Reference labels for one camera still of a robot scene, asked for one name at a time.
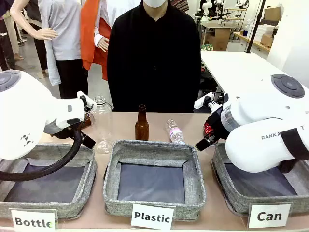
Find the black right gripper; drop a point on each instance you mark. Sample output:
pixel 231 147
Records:
pixel 217 125

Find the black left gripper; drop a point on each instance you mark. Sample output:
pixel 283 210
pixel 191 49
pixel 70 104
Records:
pixel 61 133

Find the red drink can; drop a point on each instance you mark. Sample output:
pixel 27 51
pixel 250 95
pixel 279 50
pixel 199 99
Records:
pixel 207 128

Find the brown glass bottle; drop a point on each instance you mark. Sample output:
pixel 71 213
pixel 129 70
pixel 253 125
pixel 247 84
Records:
pixel 141 125
pixel 89 120

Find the clear plastic jar bottle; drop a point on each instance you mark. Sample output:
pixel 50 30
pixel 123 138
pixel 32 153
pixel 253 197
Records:
pixel 103 120

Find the crushed clear water bottle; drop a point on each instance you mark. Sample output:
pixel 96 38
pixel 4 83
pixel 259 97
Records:
pixel 175 131

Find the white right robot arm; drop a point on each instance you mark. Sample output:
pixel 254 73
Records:
pixel 253 149

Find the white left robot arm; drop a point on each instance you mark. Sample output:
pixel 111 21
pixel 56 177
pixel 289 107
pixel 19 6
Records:
pixel 24 108

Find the grey basket labelled Bottle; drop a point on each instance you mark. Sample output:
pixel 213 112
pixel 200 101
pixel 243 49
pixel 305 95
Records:
pixel 48 183

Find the grey basket labelled Plastic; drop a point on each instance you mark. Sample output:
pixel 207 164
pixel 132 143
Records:
pixel 154 183

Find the grey basket labelled Can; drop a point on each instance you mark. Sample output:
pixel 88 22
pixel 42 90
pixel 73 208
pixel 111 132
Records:
pixel 256 186

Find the white Can label card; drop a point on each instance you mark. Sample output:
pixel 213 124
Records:
pixel 269 215

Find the white power strip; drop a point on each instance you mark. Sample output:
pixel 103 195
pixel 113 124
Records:
pixel 201 101

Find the white table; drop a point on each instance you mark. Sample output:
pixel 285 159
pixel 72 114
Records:
pixel 239 67

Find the white Plastic label card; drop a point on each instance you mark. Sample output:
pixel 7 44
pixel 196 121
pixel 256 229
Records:
pixel 152 216

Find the white Bottle label card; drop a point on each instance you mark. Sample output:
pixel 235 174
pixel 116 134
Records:
pixel 33 221

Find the person in black shirt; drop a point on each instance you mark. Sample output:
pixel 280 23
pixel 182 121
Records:
pixel 154 60

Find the cardboard box under desk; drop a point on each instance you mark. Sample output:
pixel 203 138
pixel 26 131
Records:
pixel 219 39

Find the mannequin in grey shirt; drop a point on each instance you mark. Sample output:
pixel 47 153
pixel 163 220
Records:
pixel 65 36

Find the mannequin in orange vest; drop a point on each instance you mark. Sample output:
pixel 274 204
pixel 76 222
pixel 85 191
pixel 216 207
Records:
pixel 88 31

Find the wooden side desk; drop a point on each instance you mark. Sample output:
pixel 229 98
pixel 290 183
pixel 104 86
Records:
pixel 256 42

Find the black slanted pole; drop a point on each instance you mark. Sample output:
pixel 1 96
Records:
pixel 254 26

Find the white foam boxes stack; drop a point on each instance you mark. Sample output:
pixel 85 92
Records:
pixel 266 31

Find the mannequin in dark clothes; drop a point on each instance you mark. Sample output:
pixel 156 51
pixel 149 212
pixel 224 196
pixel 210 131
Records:
pixel 6 36

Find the cardboard box on shelf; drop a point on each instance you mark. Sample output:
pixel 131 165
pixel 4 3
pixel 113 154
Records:
pixel 272 13

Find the white face mask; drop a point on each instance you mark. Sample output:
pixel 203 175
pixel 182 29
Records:
pixel 154 2

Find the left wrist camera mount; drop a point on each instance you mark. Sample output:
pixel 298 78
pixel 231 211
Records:
pixel 87 101

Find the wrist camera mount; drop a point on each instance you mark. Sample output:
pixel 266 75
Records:
pixel 87 101
pixel 213 101

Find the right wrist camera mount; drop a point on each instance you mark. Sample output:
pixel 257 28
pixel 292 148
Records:
pixel 213 101

